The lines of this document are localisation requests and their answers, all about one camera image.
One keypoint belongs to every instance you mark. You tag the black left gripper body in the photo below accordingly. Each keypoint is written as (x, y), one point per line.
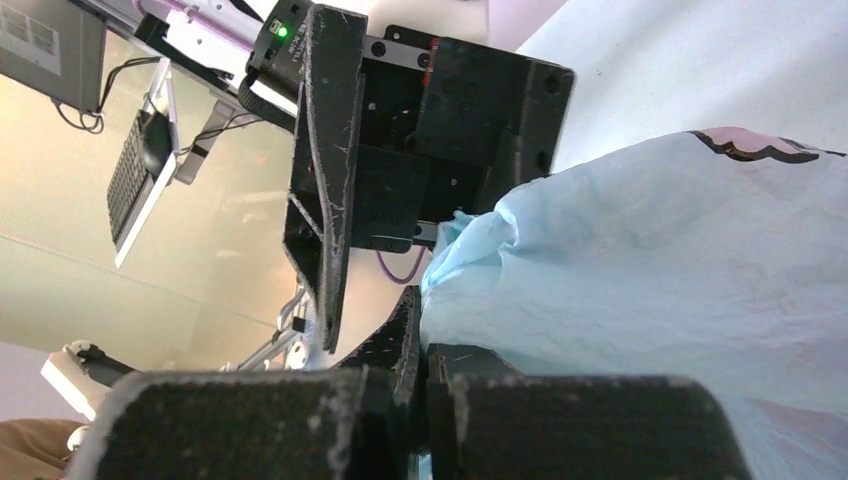
(448, 126)

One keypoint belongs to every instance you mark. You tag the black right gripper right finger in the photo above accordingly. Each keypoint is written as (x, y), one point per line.
(489, 421)

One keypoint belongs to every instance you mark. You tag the black keyboard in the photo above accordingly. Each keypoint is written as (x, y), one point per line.
(144, 167)

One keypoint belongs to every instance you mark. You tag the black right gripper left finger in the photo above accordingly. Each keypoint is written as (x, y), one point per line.
(352, 421)

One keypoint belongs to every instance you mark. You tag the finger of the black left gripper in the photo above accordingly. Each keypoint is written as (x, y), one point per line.
(318, 228)

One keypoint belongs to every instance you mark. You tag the grey computer box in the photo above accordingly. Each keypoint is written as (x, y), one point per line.
(55, 48)

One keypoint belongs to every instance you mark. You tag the light blue printed plastic bag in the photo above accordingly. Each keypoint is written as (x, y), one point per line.
(720, 255)

